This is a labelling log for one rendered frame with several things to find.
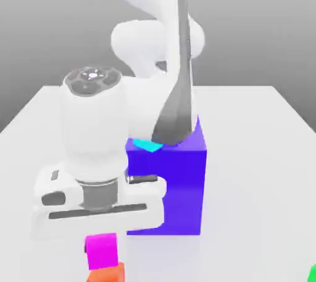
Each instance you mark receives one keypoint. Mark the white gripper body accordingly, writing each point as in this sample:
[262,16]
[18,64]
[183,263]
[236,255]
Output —
[138,215]

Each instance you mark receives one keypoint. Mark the small magenta cube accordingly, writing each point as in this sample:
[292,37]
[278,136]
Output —
[102,251]

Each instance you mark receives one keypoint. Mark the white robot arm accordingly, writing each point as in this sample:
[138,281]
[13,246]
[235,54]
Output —
[98,124]

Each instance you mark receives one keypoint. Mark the small orange cube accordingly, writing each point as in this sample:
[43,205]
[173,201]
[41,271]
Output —
[108,274]

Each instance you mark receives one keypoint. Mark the small cyan cube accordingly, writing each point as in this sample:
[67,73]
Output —
[147,145]

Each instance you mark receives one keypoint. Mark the small green cube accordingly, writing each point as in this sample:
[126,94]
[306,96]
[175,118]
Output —
[313,274]

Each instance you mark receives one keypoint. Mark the large blue box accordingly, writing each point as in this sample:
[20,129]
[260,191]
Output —
[182,178]

